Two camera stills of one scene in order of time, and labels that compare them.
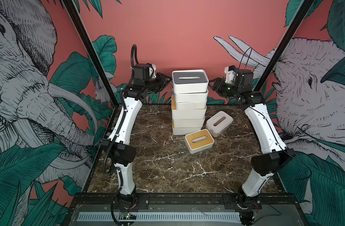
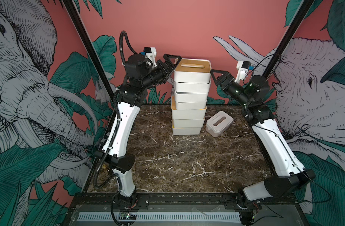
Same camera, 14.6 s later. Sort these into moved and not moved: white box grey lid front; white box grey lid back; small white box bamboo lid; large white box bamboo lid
Moved: small white box bamboo lid
Not moved: large white box bamboo lid; white box grey lid back; white box grey lid front
